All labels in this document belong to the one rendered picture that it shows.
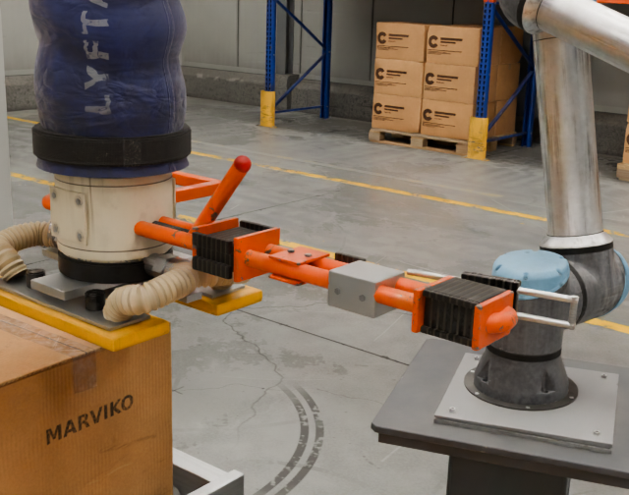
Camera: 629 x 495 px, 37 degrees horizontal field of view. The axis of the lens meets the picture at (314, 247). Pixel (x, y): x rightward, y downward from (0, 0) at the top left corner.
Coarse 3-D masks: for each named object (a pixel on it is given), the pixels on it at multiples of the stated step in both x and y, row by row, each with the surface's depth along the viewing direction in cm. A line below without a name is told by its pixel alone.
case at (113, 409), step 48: (0, 336) 162; (48, 336) 162; (0, 384) 143; (48, 384) 151; (96, 384) 159; (144, 384) 169; (0, 432) 145; (48, 432) 152; (96, 432) 161; (144, 432) 171; (0, 480) 146; (48, 480) 154; (96, 480) 163; (144, 480) 174
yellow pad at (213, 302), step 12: (204, 288) 141; (228, 288) 141; (240, 288) 142; (252, 288) 143; (204, 300) 137; (216, 300) 137; (228, 300) 138; (240, 300) 139; (252, 300) 141; (216, 312) 136
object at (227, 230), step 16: (208, 224) 124; (224, 224) 126; (240, 224) 129; (256, 224) 127; (192, 240) 122; (208, 240) 120; (224, 240) 118; (240, 240) 118; (256, 240) 120; (272, 240) 123; (208, 256) 122; (224, 256) 120; (240, 256) 119; (208, 272) 121; (224, 272) 119; (240, 272) 119; (256, 272) 122
